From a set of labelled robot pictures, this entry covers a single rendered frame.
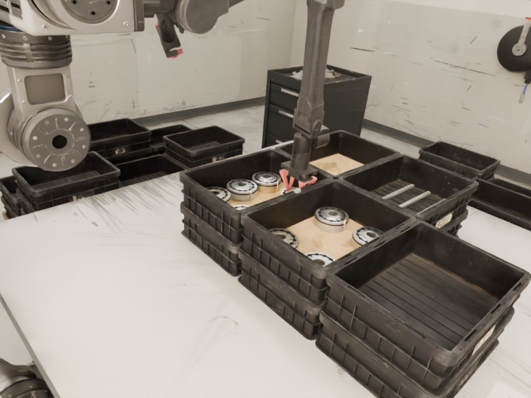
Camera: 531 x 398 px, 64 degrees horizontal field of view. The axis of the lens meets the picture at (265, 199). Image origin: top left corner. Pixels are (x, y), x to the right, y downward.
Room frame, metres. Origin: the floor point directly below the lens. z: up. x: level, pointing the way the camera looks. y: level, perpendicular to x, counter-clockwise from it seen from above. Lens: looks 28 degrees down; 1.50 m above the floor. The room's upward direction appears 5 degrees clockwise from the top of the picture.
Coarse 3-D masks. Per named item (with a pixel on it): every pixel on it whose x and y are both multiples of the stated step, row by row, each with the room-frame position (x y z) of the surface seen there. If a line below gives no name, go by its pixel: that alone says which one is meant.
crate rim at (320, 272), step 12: (336, 180) 1.22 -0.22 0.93; (300, 192) 1.11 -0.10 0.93; (360, 192) 1.15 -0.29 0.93; (276, 204) 1.03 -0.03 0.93; (384, 204) 1.09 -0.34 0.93; (408, 216) 1.03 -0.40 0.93; (252, 228) 0.91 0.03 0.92; (264, 228) 0.90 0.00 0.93; (396, 228) 0.96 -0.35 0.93; (264, 240) 0.88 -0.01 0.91; (276, 240) 0.85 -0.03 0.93; (372, 240) 0.89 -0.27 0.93; (288, 252) 0.82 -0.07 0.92; (300, 252) 0.81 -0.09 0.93; (300, 264) 0.79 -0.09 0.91; (312, 264) 0.77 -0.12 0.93; (336, 264) 0.77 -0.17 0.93; (324, 276) 0.75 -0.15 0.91
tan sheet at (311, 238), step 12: (288, 228) 1.07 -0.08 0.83; (300, 228) 1.07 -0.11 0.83; (312, 228) 1.08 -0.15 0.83; (348, 228) 1.10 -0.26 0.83; (300, 240) 1.01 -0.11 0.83; (312, 240) 1.01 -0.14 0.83; (324, 240) 1.02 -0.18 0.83; (336, 240) 1.02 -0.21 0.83; (348, 240) 1.03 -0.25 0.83; (324, 252) 0.96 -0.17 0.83; (336, 252) 0.97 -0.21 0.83; (348, 252) 0.97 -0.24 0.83
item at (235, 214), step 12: (240, 156) 1.34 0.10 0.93; (288, 156) 1.38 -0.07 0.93; (204, 168) 1.22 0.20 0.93; (180, 180) 1.15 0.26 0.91; (192, 180) 1.13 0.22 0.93; (324, 180) 1.21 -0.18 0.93; (204, 192) 1.06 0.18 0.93; (288, 192) 1.11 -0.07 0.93; (216, 204) 1.02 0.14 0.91; (228, 204) 1.00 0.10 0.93; (264, 204) 1.02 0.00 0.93; (240, 216) 0.96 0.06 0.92
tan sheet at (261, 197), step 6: (282, 186) 1.34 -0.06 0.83; (258, 192) 1.28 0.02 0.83; (276, 192) 1.29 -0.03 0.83; (258, 198) 1.23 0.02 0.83; (264, 198) 1.24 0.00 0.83; (270, 198) 1.24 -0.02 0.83; (234, 204) 1.18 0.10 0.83; (240, 204) 1.19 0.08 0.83; (246, 204) 1.19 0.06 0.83; (252, 204) 1.19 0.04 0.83
